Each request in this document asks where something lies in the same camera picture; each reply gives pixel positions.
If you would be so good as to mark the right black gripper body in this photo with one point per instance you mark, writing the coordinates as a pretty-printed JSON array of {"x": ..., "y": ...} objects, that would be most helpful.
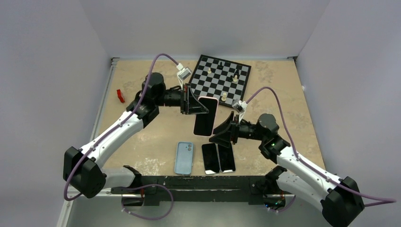
[{"x": 234, "y": 129}]

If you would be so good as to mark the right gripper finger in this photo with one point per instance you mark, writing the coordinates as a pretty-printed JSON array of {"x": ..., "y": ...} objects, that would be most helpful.
[
  {"x": 222, "y": 139},
  {"x": 225, "y": 124}
]

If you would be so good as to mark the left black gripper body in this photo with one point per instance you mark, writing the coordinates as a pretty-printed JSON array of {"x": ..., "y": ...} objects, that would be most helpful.
[{"x": 183, "y": 107}]

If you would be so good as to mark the black phone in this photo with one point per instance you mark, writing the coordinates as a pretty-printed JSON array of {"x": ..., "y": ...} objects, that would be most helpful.
[{"x": 210, "y": 159}]

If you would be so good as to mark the light blue phone case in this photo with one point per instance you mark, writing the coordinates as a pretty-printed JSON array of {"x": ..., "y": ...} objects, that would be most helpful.
[{"x": 184, "y": 158}]

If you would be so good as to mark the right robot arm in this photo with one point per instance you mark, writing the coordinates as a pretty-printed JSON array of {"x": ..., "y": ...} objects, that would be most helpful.
[{"x": 336, "y": 198}]

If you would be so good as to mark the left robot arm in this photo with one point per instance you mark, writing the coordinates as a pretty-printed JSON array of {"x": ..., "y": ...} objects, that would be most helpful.
[{"x": 82, "y": 167}]

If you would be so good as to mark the white chess pawn front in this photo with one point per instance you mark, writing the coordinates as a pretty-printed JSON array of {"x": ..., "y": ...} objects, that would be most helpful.
[{"x": 224, "y": 97}]

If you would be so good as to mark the black grey chessboard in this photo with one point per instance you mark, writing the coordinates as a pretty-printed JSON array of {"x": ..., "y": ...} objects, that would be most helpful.
[{"x": 216, "y": 83}]

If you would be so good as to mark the black chess piece right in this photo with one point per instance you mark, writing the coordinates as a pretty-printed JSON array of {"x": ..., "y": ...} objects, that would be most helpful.
[{"x": 235, "y": 73}]

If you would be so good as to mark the red toy brick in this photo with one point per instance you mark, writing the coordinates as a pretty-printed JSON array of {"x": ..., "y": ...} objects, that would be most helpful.
[{"x": 120, "y": 96}]

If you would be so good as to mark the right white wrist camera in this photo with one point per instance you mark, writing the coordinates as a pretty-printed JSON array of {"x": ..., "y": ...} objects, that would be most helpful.
[{"x": 240, "y": 107}]

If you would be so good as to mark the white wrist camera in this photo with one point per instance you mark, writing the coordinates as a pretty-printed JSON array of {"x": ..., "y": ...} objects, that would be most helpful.
[
  {"x": 240, "y": 107},
  {"x": 183, "y": 73}
]

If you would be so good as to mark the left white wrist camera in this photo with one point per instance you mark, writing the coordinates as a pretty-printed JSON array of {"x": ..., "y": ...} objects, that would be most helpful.
[{"x": 183, "y": 73}]

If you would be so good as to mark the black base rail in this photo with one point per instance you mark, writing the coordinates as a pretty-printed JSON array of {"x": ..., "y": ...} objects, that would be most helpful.
[{"x": 254, "y": 190}]

